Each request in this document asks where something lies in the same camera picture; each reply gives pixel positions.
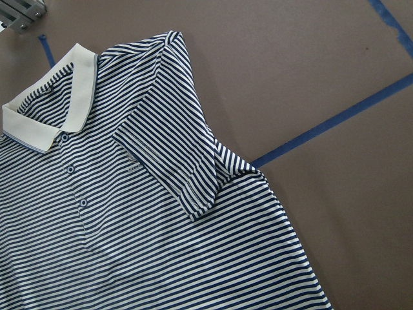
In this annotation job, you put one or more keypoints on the navy white striped polo shirt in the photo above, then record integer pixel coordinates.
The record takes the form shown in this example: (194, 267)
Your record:
(115, 194)

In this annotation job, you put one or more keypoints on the aluminium frame post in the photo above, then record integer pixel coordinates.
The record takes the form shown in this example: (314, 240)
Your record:
(19, 15)

